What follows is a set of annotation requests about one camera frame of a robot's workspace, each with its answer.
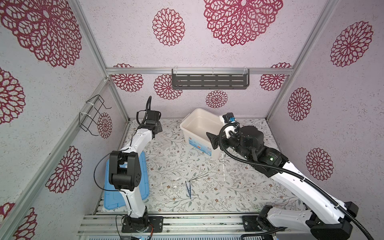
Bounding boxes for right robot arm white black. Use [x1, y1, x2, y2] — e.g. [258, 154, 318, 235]
[206, 123, 359, 240]

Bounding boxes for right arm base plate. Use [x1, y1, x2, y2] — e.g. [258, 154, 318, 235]
[242, 215, 271, 232]

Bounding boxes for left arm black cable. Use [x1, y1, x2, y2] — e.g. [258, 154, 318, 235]
[92, 95, 154, 217]

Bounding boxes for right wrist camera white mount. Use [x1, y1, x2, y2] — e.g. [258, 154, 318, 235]
[219, 113, 240, 139]

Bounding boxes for dark grey wall shelf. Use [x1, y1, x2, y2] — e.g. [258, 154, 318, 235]
[171, 69, 250, 90]

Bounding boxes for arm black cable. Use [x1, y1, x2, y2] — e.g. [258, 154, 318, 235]
[92, 95, 154, 217]
[218, 122, 376, 240]

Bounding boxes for blue tweezers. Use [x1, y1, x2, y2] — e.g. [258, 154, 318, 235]
[185, 181, 192, 199]

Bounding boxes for black wire wall basket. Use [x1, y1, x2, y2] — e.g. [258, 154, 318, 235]
[78, 94, 111, 137]

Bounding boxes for aluminium rail base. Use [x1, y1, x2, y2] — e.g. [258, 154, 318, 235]
[77, 198, 255, 238]

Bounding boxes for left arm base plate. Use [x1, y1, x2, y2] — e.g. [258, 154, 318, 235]
[122, 216, 164, 234]

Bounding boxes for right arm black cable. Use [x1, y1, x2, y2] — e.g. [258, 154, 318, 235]
[218, 122, 376, 240]

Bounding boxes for white plastic bin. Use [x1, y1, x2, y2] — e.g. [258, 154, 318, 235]
[180, 108, 223, 160]

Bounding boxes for blue plastic lid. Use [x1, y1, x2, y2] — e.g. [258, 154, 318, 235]
[104, 151, 150, 210]

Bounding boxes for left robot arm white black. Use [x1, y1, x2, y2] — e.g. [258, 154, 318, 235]
[108, 110, 162, 219]

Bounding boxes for clear petri dish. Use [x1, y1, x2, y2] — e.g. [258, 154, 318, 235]
[169, 183, 181, 193]

